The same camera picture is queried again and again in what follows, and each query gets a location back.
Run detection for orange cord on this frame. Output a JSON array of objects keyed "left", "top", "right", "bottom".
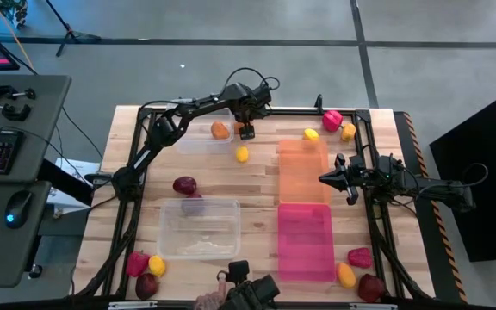
[{"left": 0, "top": 0, "right": 36, "bottom": 72}]

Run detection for white paper sheets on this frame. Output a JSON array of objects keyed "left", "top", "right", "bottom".
[{"left": 47, "top": 158, "right": 102, "bottom": 208}]

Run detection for black screw clamp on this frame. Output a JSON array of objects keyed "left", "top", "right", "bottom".
[
  {"left": 0, "top": 82, "right": 37, "bottom": 102},
  {"left": 0, "top": 99, "right": 32, "bottom": 122}
]

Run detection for black metal table frame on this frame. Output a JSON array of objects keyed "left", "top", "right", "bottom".
[{"left": 75, "top": 105, "right": 434, "bottom": 302}]

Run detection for small clear plastic bin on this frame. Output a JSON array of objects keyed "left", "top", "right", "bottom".
[{"left": 166, "top": 99, "right": 236, "bottom": 156}]

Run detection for large clear plastic bin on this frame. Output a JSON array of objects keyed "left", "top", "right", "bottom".
[{"left": 156, "top": 197, "right": 242, "bottom": 261}]

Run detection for black floor mat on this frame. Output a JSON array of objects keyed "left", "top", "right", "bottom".
[{"left": 428, "top": 84, "right": 496, "bottom": 263}]

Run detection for person's hand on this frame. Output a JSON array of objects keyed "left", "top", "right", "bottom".
[{"left": 194, "top": 279, "right": 230, "bottom": 310}]

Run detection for pink translucent plastic bin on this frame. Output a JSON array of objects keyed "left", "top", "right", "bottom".
[{"left": 276, "top": 202, "right": 338, "bottom": 283}]

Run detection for thin black cable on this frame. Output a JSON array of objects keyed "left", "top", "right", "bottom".
[{"left": 60, "top": 105, "right": 103, "bottom": 159}]

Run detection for black computer mouse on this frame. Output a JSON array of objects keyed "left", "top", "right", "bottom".
[{"left": 4, "top": 189, "right": 34, "bottom": 229}]

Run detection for yellow-orange toy fruit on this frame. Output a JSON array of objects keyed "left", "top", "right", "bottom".
[
  {"left": 340, "top": 122, "right": 357, "bottom": 143},
  {"left": 336, "top": 262, "right": 357, "bottom": 289}
]

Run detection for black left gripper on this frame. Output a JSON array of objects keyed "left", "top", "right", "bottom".
[{"left": 233, "top": 90, "right": 274, "bottom": 141}]

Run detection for orange toy fruit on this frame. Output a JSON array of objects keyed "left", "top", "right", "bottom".
[{"left": 210, "top": 121, "right": 231, "bottom": 140}]

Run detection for dark red toy pepper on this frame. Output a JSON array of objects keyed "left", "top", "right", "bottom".
[
  {"left": 172, "top": 176, "right": 198, "bottom": 195},
  {"left": 134, "top": 272, "right": 160, "bottom": 301}
]

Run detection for silver metal bracket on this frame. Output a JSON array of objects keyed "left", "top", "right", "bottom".
[
  {"left": 108, "top": 301, "right": 158, "bottom": 310},
  {"left": 350, "top": 303, "right": 398, "bottom": 310}
]

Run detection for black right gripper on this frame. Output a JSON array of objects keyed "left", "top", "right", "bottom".
[{"left": 318, "top": 152, "right": 381, "bottom": 207}]

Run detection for black tripod stand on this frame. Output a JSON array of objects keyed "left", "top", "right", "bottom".
[{"left": 43, "top": 0, "right": 102, "bottom": 58}]

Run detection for black hazard-striped edge strip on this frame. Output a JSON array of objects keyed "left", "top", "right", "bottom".
[{"left": 394, "top": 111, "right": 468, "bottom": 305}]

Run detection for dark red apple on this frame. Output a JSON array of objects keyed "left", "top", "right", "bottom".
[{"left": 356, "top": 273, "right": 386, "bottom": 303}]

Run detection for pink toy pepper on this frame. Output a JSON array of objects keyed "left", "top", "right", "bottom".
[
  {"left": 126, "top": 251, "right": 151, "bottom": 278},
  {"left": 347, "top": 247, "right": 374, "bottom": 270},
  {"left": 321, "top": 109, "right": 344, "bottom": 133}
]

